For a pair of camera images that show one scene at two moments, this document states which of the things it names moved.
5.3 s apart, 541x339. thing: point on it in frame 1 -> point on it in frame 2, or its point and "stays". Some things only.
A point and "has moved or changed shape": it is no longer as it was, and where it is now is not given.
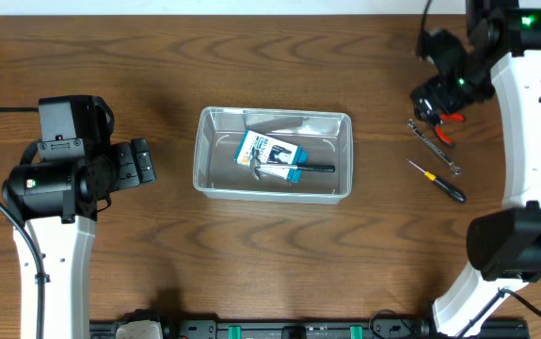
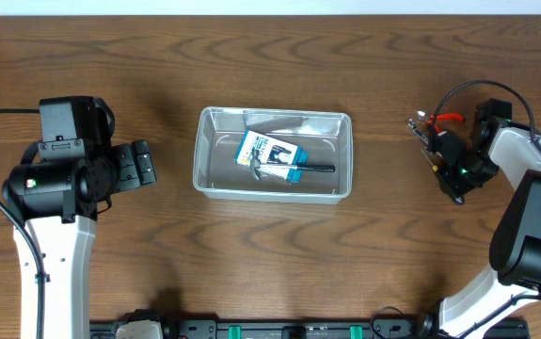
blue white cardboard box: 274,152 stays
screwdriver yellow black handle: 443,184 has moved or changed shape
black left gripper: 126,166 stays
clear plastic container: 273,155 stays
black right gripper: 436,89 -> 458,186
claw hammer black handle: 255,165 stays
